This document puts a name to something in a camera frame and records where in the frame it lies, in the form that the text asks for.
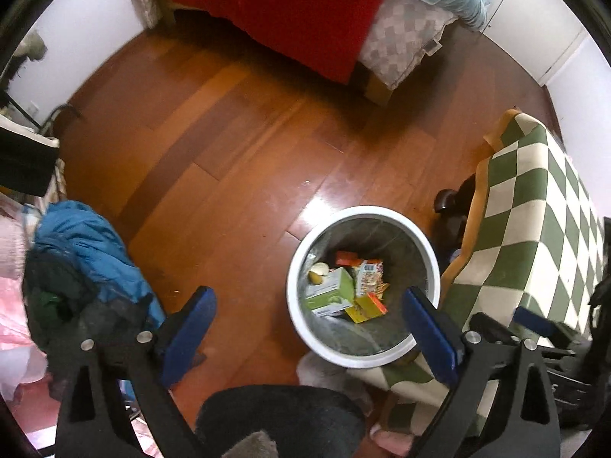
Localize green tissue box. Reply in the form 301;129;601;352
304;267;357;317

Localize grey fuzzy object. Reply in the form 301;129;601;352
13;30;47;78

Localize blue jacket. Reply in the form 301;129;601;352
32;200;166;331

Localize red yellow snack packet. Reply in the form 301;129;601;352
354;258;391;297

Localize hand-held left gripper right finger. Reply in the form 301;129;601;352
402;287;562;458

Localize green white checkered tablecloth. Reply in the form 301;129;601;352
348;109;608;436

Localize yellow box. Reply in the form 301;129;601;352
344;292;386;324

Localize fuzzy slipper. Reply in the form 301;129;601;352
369;421;417;457

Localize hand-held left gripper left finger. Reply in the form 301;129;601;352
55;285;219;458

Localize black box with white top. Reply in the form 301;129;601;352
0;118;61;197

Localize white door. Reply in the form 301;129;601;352
481;0;591;87

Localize dark rounded object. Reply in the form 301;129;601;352
433;174;484;259

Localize person's black pants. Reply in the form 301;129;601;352
195;384;367;458

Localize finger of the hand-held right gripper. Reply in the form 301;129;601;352
470;311;522;345
514;306;592;352

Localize pink fluffy cloth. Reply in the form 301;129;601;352
0;199;60;404

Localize white round trash bin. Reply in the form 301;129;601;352
286;205;440;368

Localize red blanket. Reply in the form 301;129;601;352
131;0;390;85

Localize dark crumpled clothes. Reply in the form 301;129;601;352
21;247;160;388

